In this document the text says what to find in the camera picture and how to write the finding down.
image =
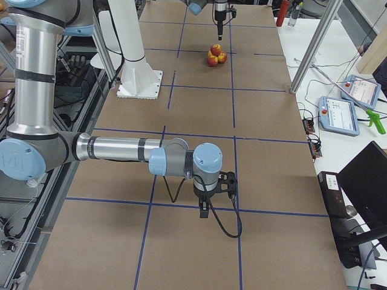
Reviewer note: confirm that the near blue teach pendant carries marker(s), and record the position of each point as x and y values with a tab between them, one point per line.
338	115

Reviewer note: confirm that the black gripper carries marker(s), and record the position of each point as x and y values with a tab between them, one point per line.
219	14
202	194

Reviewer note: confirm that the near orange black adapter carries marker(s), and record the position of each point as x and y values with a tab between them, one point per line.
314	143

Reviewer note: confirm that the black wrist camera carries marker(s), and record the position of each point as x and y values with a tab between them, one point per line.
228	184
232	11

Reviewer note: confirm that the red yellow apple carried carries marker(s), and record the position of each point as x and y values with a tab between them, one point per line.
215	49

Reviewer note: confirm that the red bottle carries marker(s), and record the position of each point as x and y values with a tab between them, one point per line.
282	12

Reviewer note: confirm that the clear water bottle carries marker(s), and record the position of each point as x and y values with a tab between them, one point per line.
296	8

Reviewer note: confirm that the white camera stand column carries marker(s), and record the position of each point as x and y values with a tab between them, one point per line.
138	79

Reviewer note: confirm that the aluminium frame post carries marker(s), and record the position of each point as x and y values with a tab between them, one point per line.
315	43

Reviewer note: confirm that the black monitor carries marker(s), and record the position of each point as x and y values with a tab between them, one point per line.
363	180

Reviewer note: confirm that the red yellow apple front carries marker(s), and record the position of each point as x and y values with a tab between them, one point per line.
212	61

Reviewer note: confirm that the red yellow apple middle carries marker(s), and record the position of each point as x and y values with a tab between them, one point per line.
222	57

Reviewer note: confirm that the white curved panel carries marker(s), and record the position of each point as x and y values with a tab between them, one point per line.
103	59

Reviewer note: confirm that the blue teach pendant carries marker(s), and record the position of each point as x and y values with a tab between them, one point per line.
362	89
338	115

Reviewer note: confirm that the far blue teach pendant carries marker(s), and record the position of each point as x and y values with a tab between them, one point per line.
362	89

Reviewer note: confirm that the black computer box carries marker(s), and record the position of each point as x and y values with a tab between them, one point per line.
351	241

